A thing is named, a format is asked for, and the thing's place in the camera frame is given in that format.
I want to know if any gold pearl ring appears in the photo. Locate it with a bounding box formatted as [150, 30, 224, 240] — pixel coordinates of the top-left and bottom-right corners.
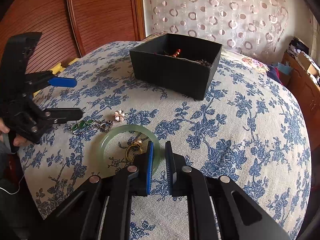
[125, 139, 144, 162]

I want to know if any pink flower brooch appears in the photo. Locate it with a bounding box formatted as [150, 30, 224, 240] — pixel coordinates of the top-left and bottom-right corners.
[114, 110, 125, 122]

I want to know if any pink floral bedspread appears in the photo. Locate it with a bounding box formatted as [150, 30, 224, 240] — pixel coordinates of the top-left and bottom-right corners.
[220, 49, 271, 77]

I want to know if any black open jewelry box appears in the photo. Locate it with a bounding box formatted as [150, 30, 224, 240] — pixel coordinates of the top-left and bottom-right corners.
[130, 34, 222, 100]

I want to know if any cardboard box on cabinet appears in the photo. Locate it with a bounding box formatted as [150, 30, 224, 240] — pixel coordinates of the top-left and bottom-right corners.
[298, 51, 319, 77]

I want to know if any blue floral bed cloth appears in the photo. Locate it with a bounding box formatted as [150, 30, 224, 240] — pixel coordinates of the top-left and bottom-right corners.
[18, 42, 311, 239]

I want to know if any person's left hand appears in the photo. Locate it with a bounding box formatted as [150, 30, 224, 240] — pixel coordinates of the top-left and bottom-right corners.
[0, 118, 28, 147]

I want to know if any green stone chain bracelet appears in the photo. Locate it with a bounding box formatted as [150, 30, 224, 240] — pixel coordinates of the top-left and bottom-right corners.
[69, 119, 115, 133]

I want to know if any pale green jade bangle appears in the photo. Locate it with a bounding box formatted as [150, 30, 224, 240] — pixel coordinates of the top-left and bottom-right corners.
[98, 125, 163, 173]

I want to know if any wooden side cabinet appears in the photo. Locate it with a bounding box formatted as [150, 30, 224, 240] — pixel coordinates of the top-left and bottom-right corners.
[282, 52, 320, 151]

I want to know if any pink circle sheer curtain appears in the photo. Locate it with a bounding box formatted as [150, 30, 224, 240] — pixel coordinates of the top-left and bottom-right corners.
[145, 0, 289, 56]

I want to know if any brown wooden wardrobe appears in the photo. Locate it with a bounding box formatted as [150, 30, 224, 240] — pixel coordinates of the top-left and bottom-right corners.
[1, 0, 145, 73]

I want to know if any blue cloth on cabinet side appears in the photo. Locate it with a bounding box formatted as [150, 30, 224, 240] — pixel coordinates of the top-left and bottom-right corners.
[273, 62, 292, 75]

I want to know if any dark blue red blanket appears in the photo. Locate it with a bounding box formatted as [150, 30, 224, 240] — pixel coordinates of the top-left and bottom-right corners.
[266, 65, 283, 85]

